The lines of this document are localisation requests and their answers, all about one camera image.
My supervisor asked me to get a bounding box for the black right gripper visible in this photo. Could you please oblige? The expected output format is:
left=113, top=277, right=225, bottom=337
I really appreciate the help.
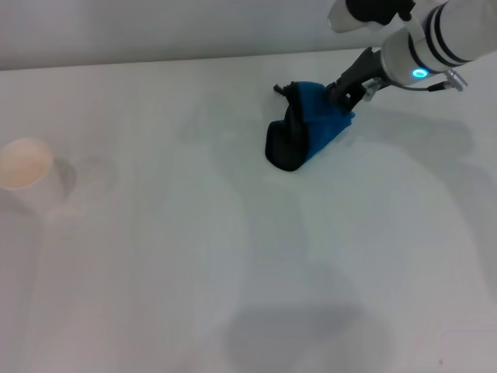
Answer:
left=324, top=46, right=386, bottom=114

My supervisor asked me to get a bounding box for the blue rag with black trim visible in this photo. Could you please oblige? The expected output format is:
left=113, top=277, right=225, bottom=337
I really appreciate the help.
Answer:
left=264, top=79, right=356, bottom=173

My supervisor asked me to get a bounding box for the white paper cup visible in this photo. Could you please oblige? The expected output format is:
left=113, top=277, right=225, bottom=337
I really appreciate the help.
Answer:
left=0, top=137, right=54, bottom=214

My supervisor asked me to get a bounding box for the dark right wrist camera box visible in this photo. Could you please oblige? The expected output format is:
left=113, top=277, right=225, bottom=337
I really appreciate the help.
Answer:
left=327, top=0, right=419, bottom=33

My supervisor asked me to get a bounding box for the right arm cable with connector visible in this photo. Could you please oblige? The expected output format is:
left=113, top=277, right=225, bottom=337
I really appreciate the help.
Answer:
left=390, top=68, right=470, bottom=93

